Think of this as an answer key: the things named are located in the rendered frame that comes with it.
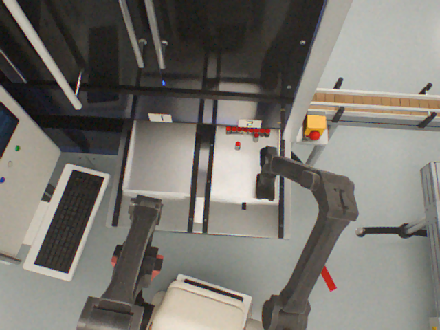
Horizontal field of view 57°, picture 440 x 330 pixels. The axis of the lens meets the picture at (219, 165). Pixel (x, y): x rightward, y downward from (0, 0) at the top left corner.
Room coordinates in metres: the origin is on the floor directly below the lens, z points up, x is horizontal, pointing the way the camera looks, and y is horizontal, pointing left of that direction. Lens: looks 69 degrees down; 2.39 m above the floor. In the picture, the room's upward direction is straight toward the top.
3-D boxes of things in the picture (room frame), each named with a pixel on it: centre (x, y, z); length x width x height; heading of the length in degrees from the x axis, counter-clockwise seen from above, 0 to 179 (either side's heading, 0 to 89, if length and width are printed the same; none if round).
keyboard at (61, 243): (0.38, 0.59, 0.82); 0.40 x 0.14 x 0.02; 166
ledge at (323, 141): (0.75, -0.38, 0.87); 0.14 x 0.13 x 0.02; 176
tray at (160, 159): (0.64, 0.23, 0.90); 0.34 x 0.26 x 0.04; 176
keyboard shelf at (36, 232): (0.40, 0.65, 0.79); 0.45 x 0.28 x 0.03; 166
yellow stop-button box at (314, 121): (0.71, -0.37, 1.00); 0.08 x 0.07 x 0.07; 176
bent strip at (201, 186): (0.42, 0.08, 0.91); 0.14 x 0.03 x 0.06; 175
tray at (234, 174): (0.61, -0.11, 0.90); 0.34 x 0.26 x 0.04; 176
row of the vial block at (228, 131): (0.72, -0.12, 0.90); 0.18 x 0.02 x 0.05; 86
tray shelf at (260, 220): (0.56, 0.07, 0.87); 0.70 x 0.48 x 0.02; 86
